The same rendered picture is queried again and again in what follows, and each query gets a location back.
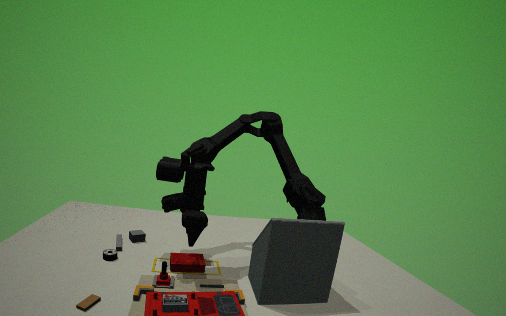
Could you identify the brown flat rectangular block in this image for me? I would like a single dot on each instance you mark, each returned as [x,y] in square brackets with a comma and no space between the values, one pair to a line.
[88,302]

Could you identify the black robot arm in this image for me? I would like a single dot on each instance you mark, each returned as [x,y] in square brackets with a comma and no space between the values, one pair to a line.
[299,190]

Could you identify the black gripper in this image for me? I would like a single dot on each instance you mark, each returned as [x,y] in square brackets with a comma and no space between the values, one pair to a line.
[193,219]

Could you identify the black toy tyre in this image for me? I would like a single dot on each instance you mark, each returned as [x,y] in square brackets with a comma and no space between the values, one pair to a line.
[110,254]

